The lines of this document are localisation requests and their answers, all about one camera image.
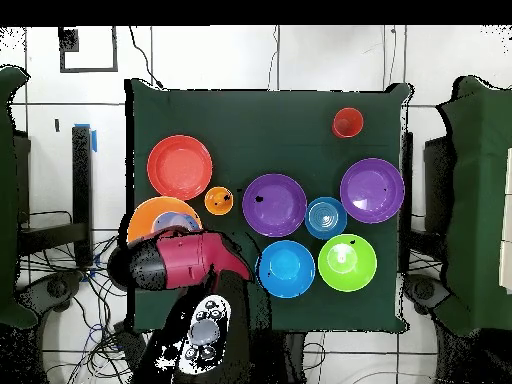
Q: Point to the small translucent blue bowl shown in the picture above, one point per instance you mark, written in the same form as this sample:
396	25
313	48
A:
176	220
326	218

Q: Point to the large orange bowl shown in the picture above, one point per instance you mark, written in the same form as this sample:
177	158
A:
140	220

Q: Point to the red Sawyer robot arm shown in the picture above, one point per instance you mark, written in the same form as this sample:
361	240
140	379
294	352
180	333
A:
184	260

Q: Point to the purple bowl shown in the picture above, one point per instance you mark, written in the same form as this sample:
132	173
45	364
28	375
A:
372	188
280	208

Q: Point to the orange cup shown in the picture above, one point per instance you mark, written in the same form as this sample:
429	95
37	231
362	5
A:
216	198

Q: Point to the dark green tablecloth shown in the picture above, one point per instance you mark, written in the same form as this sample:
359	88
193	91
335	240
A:
260	132

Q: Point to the red shallow bowl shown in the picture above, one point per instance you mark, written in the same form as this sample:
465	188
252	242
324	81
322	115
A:
180	167

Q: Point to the green bowl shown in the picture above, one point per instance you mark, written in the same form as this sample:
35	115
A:
347	274

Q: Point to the red cup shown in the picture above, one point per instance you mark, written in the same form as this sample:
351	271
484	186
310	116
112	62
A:
348	122

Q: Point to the black metal stand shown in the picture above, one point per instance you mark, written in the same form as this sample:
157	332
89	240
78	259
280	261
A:
82	192

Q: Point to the blue tape strip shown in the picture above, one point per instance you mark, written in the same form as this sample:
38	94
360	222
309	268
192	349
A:
94	142

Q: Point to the black power brick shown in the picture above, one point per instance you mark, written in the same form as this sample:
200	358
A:
130	344

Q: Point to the green cloth side table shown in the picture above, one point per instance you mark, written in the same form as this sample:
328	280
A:
480	200
8	200

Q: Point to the white box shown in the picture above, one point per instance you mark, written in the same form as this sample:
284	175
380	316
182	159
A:
507	260

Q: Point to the black pedestal leg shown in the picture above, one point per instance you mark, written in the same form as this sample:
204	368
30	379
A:
56	288
424	290

